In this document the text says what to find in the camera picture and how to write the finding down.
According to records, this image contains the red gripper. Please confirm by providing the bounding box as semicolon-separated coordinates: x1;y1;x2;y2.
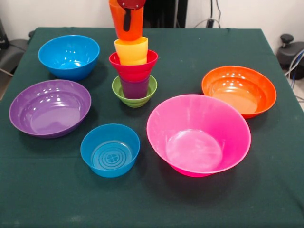
115;0;147;32

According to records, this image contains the orange plastic cup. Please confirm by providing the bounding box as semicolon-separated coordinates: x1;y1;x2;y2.
108;0;145;41

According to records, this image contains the yellow plastic cup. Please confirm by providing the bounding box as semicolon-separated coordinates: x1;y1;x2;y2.
114;37;149;66

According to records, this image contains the red plastic bowl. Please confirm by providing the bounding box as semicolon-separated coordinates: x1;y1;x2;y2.
109;49;159;83

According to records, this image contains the purple plastic cup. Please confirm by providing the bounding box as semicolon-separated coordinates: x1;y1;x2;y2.
119;75;151;100

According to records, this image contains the pink plastic bowl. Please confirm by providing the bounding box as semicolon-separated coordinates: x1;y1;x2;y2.
146;94;252;178

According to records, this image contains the large blue plastic bowl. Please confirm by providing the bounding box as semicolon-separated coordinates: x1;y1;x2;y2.
38;35;100;82

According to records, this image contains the green plastic bowl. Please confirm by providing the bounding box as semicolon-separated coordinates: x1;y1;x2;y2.
112;75;158;109

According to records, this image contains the black chair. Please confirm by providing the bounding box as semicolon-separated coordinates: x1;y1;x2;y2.
0;18;36;76

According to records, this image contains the purple plastic bowl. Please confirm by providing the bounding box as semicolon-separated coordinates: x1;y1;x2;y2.
9;79;92;139

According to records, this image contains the orange plastic bowl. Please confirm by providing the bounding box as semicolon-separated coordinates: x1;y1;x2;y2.
201;66;277;120

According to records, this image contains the small blue plastic bowl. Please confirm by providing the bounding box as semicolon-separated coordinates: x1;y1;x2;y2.
80;123;141;178

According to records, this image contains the dark green tablecloth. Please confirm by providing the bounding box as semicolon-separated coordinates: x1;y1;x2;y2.
0;27;304;228

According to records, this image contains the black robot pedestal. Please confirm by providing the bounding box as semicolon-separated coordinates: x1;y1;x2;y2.
114;0;188;29

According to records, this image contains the white cable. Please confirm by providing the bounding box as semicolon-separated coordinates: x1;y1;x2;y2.
193;18;209;29

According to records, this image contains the black cable with plug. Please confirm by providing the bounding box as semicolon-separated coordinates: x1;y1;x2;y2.
206;0;222;29

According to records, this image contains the grey and blue cable bundle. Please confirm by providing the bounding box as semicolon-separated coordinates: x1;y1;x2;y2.
284;48;304;83

